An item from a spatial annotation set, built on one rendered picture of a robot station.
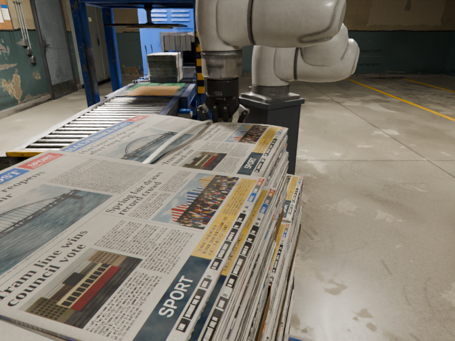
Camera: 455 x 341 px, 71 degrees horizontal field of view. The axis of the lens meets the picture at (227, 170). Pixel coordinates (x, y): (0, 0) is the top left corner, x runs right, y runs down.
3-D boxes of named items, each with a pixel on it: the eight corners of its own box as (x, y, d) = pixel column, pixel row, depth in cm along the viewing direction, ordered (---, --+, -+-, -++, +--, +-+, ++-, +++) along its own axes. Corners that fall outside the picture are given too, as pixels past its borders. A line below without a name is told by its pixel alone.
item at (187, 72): (196, 93, 319) (196, 82, 315) (131, 93, 319) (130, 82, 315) (206, 74, 460) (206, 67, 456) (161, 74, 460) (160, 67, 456)
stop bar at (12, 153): (115, 157, 126) (114, 152, 125) (5, 157, 126) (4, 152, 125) (118, 154, 129) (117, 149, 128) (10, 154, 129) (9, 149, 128)
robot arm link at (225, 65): (235, 52, 64) (235, 82, 67) (247, 48, 72) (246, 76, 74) (193, 51, 67) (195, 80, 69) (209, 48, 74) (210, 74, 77)
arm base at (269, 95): (265, 91, 149) (266, 78, 147) (301, 98, 132) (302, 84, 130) (233, 95, 139) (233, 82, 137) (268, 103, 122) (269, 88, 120)
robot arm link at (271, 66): (256, 80, 141) (258, 26, 133) (298, 82, 136) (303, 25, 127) (246, 85, 127) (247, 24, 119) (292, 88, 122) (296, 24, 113)
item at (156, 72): (178, 82, 317) (177, 54, 307) (148, 82, 317) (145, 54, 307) (183, 77, 352) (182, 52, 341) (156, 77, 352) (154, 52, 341)
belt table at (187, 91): (187, 108, 253) (187, 95, 250) (105, 108, 254) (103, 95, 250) (196, 93, 318) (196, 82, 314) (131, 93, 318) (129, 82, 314)
